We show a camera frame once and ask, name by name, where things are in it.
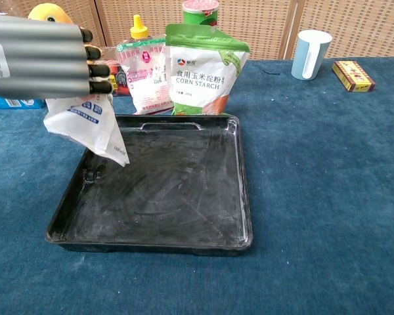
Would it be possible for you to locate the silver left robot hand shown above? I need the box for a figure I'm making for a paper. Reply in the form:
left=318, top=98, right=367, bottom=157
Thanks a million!
left=0, top=14, right=114, bottom=100

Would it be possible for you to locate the white plastic bag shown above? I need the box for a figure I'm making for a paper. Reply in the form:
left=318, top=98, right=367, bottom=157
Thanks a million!
left=42, top=93, right=131, bottom=168

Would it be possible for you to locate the yellow plush dinosaur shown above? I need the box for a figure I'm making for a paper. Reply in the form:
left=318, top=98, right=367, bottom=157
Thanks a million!
left=28, top=2, right=74, bottom=24

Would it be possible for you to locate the blue cookie box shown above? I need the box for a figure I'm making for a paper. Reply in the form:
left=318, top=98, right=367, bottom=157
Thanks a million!
left=0, top=91, right=47, bottom=110

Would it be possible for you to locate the dark pack with red caps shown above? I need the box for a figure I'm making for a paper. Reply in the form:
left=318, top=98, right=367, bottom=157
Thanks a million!
left=107, top=58, right=133, bottom=96

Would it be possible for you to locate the yellow cap honey bottle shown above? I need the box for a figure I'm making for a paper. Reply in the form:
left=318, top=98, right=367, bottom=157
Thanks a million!
left=129, top=14, right=150, bottom=43

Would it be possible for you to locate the pink zip bag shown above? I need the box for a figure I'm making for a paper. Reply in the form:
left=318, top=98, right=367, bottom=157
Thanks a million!
left=115, top=36, right=175, bottom=116

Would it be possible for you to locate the green corn starch bag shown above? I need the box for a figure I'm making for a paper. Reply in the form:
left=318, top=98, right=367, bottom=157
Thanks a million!
left=164, top=23, right=250, bottom=116

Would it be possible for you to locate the green chips can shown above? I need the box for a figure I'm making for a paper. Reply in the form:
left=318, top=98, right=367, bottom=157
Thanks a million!
left=183, top=0, right=220, bottom=30

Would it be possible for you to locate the black baking tray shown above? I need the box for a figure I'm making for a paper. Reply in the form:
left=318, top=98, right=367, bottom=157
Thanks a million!
left=45, top=114, right=253, bottom=259

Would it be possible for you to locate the wicker folding screen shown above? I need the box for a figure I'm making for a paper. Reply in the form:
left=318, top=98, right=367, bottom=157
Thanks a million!
left=0, top=0, right=394, bottom=60

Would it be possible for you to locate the light blue measuring cup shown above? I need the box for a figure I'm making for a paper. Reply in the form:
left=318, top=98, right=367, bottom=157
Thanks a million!
left=290, top=29, right=334, bottom=81

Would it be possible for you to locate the blue table cloth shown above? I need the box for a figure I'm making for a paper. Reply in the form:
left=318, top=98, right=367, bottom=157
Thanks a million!
left=0, top=56, right=394, bottom=315

